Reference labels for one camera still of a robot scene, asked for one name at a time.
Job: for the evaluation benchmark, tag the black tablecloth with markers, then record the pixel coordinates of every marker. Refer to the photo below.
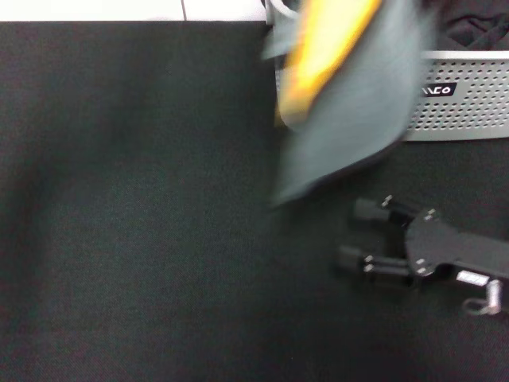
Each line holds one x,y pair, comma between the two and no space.
119,238

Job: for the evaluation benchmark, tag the silver right mount thumbscrew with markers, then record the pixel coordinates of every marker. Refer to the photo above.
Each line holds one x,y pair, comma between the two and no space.
491,298

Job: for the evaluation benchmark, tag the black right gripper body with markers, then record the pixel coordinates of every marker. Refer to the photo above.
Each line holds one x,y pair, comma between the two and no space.
457,254

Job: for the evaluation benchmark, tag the black cloth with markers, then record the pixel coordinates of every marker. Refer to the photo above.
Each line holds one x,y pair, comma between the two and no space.
469,24

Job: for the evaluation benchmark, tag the grey perforated storage box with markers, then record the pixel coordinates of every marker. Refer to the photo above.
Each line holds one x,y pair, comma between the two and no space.
457,115

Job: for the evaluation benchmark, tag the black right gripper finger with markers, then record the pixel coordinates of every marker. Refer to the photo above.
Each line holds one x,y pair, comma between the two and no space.
370,211
354,258

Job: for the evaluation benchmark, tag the grey orange towel black trim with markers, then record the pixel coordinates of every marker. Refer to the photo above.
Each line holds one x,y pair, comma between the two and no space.
350,139

